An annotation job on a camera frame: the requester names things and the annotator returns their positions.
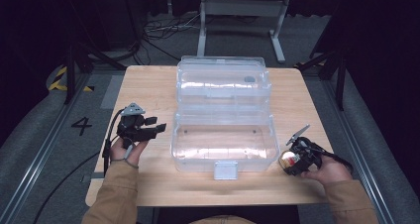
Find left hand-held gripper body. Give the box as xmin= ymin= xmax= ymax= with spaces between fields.
xmin=116 ymin=102 xmax=158 ymax=149

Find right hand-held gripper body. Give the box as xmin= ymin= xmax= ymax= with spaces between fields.
xmin=285 ymin=124 xmax=325 ymax=177

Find small round tin red label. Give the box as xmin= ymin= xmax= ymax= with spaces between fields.
xmin=277 ymin=150 xmax=299 ymax=171

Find clear plastic storage box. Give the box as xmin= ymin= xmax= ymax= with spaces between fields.
xmin=170 ymin=55 xmax=281 ymax=181

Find person's left hand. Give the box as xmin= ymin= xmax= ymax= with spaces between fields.
xmin=109 ymin=138 xmax=149 ymax=168

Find person's right hand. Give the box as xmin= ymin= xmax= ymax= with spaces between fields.
xmin=300 ymin=154 xmax=353 ymax=186

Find black metal stand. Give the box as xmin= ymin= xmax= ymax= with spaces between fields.
xmin=295 ymin=49 xmax=348 ymax=112
xmin=63 ymin=42 xmax=128 ymax=105

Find person's lap tan clothing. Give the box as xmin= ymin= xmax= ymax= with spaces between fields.
xmin=189 ymin=214 xmax=257 ymax=224

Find yellow black hazard tape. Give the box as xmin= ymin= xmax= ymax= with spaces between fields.
xmin=48 ymin=65 xmax=95 ymax=93

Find grey wrist strap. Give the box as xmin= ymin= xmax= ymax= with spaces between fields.
xmin=110 ymin=144 xmax=140 ymax=169

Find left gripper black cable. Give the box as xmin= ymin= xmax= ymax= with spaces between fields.
xmin=33 ymin=108 xmax=125 ymax=224

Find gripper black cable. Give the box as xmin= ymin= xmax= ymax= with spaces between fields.
xmin=311 ymin=143 xmax=355 ymax=174
xmin=33 ymin=108 xmax=125 ymax=224

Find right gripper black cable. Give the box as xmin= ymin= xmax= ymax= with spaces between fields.
xmin=311 ymin=143 xmax=355 ymax=174

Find aluminium floor rail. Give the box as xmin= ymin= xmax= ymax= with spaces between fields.
xmin=321 ymin=79 xmax=395 ymax=224
xmin=0 ymin=73 xmax=92 ymax=224

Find black cables on floor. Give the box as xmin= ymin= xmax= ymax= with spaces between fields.
xmin=132 ymin=12 xmax=202 ymax=66

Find white metal table frame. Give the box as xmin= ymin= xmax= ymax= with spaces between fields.
xmin=196 ymin=0 xmax=291 ymax=64

